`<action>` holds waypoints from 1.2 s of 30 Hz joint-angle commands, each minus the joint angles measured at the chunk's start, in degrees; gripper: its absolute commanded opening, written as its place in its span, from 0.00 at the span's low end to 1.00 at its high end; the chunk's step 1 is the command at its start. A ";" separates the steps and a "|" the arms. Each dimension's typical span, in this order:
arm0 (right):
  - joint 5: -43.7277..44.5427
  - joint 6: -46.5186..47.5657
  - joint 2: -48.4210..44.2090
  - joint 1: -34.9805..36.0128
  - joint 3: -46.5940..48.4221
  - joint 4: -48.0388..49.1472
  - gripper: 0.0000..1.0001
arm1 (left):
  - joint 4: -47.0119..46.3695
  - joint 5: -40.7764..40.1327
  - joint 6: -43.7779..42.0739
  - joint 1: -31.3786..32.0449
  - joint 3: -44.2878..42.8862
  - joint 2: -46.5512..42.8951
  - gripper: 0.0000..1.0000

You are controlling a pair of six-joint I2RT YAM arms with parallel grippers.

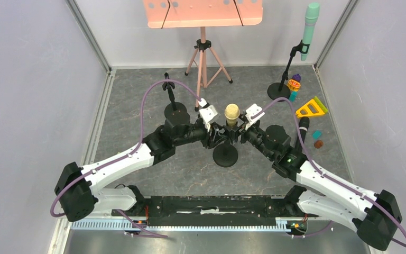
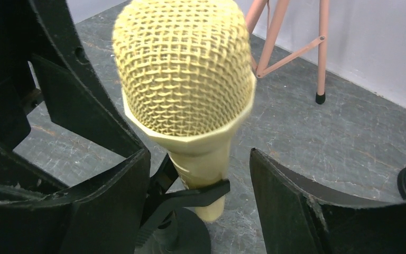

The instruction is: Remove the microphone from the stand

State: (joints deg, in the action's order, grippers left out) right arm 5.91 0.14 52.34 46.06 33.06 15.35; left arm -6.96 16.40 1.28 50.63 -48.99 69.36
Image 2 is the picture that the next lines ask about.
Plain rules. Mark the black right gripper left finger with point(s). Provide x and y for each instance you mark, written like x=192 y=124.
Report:
x=100 y=215

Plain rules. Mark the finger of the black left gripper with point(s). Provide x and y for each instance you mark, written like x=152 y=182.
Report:
x=42 y=59

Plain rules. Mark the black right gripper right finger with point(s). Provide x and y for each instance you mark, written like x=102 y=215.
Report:
x=300 y=215

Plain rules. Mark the yellow microphone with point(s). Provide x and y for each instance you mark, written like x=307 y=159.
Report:
x=186 y=80

